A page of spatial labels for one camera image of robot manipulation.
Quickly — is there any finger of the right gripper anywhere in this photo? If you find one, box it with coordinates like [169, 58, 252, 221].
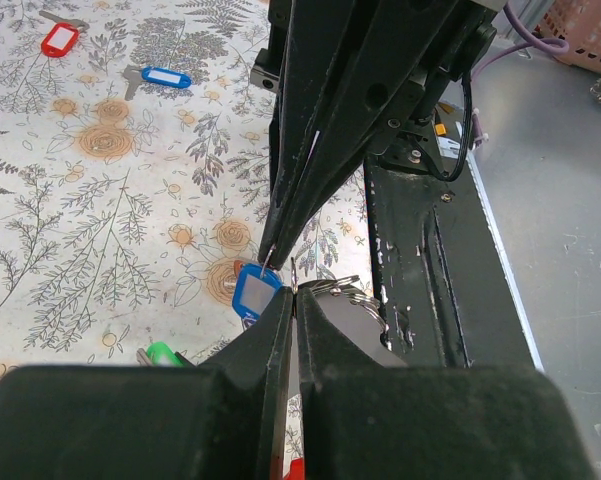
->
[258, 1, 356, 268]
[272, 0, 481, 271]

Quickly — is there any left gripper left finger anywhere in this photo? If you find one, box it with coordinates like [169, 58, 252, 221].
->
[0, 288, 293, 479]

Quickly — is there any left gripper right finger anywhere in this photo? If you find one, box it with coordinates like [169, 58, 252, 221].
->
[297, 289, 593, 479]

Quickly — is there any blue key tag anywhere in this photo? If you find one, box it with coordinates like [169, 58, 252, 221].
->
[231, 260, 283, 329]
[122, 65, 192, 101]

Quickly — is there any red key tag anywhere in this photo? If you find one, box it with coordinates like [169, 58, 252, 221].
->
[39, 10, 90, 58]

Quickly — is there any green key tag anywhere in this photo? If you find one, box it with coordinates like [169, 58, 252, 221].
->
[136, 342, 185, 367]

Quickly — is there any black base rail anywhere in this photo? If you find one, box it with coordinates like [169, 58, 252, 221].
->
[364, 160, 543, 369]

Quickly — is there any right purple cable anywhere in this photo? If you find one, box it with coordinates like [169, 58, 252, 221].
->
[469, 0, 571, 151]

